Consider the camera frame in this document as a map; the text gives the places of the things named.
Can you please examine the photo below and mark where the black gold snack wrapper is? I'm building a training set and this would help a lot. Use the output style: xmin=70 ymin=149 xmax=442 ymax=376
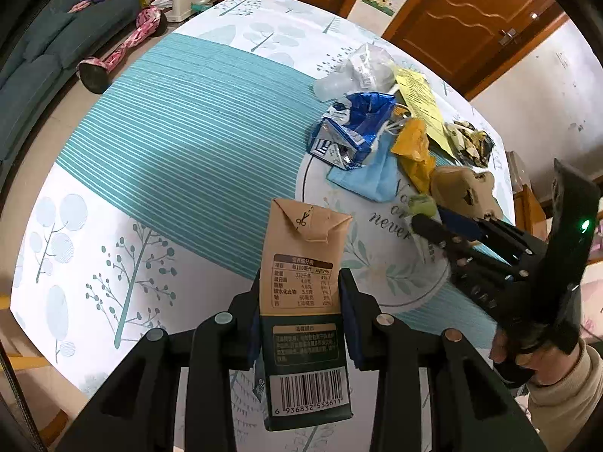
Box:
xmin=445 ymin=121 xmax=495 ymax=168

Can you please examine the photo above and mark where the yellow paper leaflet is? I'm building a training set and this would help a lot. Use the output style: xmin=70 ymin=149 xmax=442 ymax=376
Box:
xmin=393 ymin=66 xmax=454 ymax=157

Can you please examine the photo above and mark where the dark teal sofa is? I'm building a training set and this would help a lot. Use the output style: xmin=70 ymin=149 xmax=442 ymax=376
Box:
xmin=1 ymin=0 xmax=139 ymax=182

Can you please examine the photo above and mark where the brown cardboard cup carrier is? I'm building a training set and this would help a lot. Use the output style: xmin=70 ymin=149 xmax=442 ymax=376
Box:
xmin=430 ymin=166 xmax=503 ymax=219

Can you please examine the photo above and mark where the blue white snack bag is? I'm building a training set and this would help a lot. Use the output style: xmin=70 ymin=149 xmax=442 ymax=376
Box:
xmin=308 ymin=92 xmax=396 ymax=170

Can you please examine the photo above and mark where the teal white patterned tablecloth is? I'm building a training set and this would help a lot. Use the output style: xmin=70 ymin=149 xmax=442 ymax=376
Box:
xmin=11 ymin=0 xmax=495 ymax=395

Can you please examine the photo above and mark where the green brown milk carton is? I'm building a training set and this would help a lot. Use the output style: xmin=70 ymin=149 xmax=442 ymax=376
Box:
xmin=256 ymin=199 xmax=353 ymax=432

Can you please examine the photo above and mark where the wooden door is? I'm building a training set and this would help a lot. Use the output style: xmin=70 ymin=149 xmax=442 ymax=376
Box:
xmin=300 ymin=0 xmax=568 ymax=100

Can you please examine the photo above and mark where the clear plastic bottle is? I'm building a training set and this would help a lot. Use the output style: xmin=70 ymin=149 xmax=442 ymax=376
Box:
xmin=313 ymin=44 xmax=396 ymax=102

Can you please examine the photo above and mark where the pink hoverboard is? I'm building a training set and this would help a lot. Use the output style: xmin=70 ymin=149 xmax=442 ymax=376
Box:
xmin=77 ymin=6 xmax=168 ymax=95

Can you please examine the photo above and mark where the person right hand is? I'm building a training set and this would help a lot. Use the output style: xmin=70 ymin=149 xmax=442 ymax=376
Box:
xmin=488 ymin=328 xmax=582 ymax=387

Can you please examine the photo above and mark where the orange yellow wrapper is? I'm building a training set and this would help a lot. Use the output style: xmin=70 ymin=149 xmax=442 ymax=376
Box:
xmin=390 ymin=118 xmax=435 ymax=194

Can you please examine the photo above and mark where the light blue face mask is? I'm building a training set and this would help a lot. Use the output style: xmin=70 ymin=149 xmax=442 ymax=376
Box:
xmin=327 ymin=133 xmax=399 ymax=203

